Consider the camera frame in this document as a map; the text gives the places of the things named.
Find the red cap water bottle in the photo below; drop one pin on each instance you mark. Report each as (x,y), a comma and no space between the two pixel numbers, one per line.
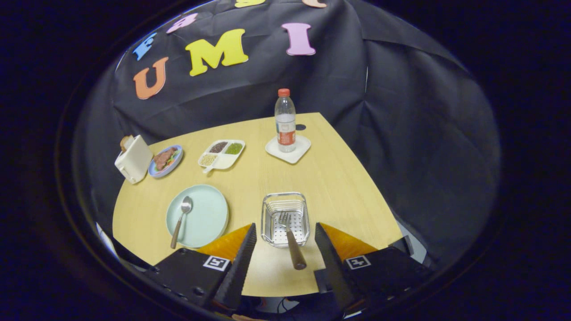
(285,125)

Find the grey chair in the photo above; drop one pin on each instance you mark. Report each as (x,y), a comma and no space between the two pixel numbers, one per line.
(401,244)

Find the meat and salad food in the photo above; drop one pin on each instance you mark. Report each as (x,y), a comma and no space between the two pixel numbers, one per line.
(164,158)

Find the white square coaster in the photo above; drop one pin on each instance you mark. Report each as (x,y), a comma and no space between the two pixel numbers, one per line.
(301,149)

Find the toasted bread slice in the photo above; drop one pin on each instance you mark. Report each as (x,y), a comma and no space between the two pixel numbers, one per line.
(126,142)

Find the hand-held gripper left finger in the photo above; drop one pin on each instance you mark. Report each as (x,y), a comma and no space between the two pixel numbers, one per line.
(243,263)

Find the white divided grain dish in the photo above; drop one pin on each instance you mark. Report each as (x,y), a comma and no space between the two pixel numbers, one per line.
(225,160)

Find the cream white toaster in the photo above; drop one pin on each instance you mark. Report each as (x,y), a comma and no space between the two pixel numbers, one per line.
(134,162)

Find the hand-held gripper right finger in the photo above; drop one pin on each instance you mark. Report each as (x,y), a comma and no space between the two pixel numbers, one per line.
(332,263)

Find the small blue plate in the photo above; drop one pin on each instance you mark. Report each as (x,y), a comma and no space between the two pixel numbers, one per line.
(156,174)

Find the light green plate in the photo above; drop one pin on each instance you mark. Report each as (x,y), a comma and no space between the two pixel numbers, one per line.
(205,218)

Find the black backdrop cloth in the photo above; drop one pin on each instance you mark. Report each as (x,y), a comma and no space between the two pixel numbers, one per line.
(357,89)

